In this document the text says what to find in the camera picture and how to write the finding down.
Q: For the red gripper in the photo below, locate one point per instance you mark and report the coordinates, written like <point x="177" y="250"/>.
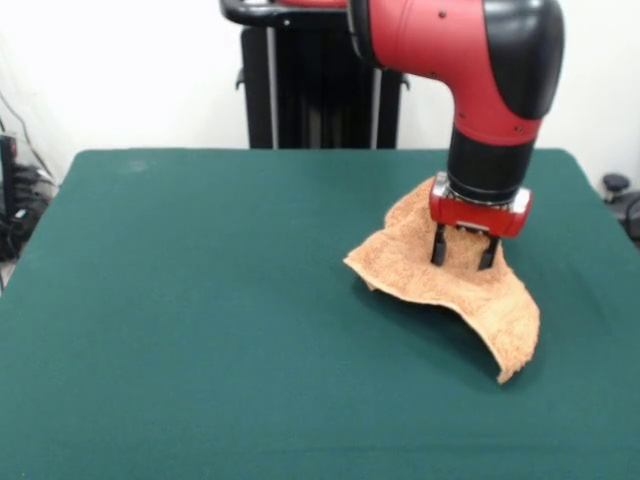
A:
<point x="475" y="217"/>

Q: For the tan terry towel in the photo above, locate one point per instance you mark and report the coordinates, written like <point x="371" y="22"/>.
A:
<point x="450" y="290"/>

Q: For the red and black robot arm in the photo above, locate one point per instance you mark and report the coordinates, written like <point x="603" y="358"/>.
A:
<point x="450" y="50"/>

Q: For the black office chair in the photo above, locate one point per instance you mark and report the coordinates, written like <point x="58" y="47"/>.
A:
<point x="625" y="200"/>

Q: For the dark green table cloth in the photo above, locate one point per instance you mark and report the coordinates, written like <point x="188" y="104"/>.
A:
<point x="150" y="400"/>

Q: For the black equipment pile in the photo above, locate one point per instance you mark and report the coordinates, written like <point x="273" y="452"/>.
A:
<point x="25" y="200"/>

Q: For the black computer tower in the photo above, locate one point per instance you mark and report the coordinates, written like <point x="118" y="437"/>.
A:
<point x="7" y="170"/>

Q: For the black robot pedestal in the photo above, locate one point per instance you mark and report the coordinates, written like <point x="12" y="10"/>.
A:
<point x="320" y="110"/>

